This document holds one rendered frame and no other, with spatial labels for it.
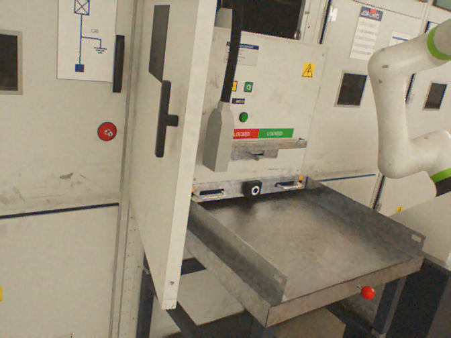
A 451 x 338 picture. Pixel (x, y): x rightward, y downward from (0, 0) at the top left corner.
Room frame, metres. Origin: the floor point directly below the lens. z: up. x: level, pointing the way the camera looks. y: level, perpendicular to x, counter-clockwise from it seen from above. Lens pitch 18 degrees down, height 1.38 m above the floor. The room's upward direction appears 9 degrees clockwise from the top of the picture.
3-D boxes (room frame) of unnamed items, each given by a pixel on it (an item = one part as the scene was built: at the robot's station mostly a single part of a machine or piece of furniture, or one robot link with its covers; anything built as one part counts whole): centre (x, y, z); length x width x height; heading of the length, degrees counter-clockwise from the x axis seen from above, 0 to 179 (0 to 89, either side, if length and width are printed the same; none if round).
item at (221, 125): (1.14, 0.03, 1.09); 0.08 x 0.05 x 0.17; 37
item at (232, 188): (1.34, -0.08, 0.90); 0.54 x 0.05 x 0.06; 127
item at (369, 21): (1.84, -0.50, 1.46); 0.15 x 0.01 x 0.21; 127
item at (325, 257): (1.20, -0.18, 0.82); 0.68 x 0.62 x 0.06; 37
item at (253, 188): (1.31, -0.10, 0.90); 0.06 x 0.03 x 0.05; 127
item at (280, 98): (1.33, -0.09, 1.15); 0.48 x 0.01 x 0.48; 127
